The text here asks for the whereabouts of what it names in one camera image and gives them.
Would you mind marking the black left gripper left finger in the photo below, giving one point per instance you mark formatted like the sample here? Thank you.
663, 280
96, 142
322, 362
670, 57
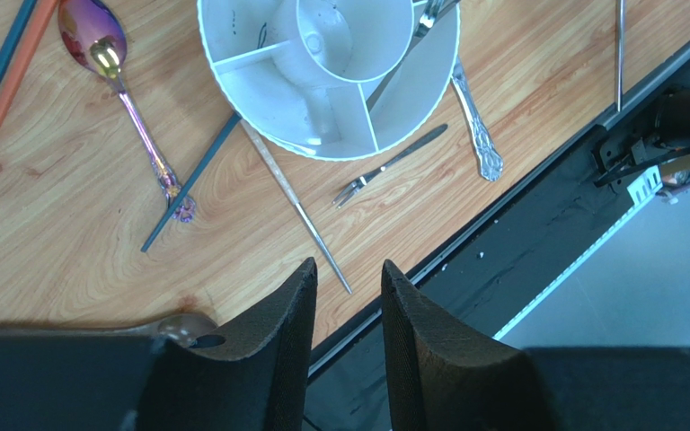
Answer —
250, 373

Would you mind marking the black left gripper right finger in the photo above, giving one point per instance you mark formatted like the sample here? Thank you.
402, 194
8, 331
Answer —
442, 374

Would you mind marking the dark brown wooden spoon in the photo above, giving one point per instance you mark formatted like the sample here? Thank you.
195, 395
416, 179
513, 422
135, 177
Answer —
183, 328

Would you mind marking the silver table knife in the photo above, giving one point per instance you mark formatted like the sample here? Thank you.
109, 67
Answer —
491, 164

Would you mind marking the orange chopstick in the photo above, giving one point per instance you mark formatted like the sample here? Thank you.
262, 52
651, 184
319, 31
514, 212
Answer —
27, 48

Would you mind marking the iridescent ornate handle utensil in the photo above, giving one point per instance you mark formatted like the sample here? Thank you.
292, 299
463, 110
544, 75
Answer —
96, 40

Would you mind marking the silver chopstick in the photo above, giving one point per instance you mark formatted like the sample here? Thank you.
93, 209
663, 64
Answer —
619, 54

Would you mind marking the silver utensils in holder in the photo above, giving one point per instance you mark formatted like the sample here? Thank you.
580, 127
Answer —
433, 12

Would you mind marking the small silver fork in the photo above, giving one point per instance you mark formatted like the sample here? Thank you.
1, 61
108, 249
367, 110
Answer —
356, 185

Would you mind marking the white divided utensil holder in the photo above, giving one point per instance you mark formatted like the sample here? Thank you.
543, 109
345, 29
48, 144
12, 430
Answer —
300, 72

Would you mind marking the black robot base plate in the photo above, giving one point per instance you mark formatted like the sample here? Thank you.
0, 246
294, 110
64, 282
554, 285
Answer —
503, 261

